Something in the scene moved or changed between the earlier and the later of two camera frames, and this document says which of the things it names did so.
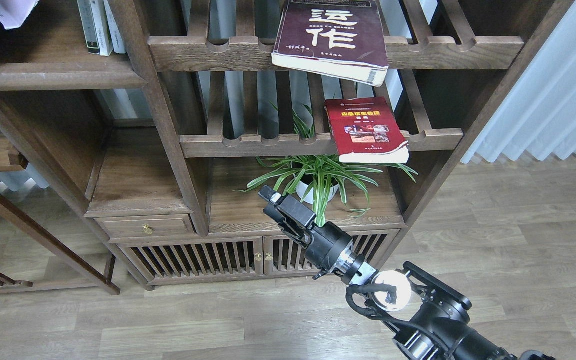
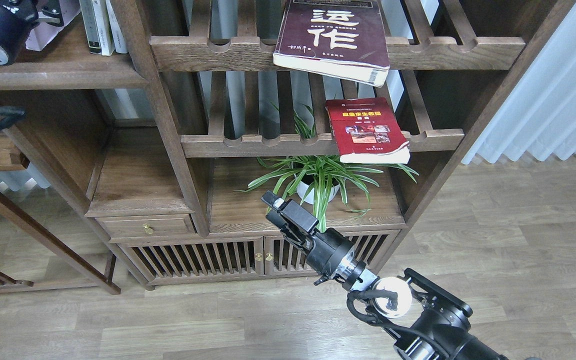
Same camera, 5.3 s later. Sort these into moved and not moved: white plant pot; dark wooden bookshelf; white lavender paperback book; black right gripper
Moved: white lavender paperback book
Not moved: white plant pot; dark wooden bookshelf; black right gripper
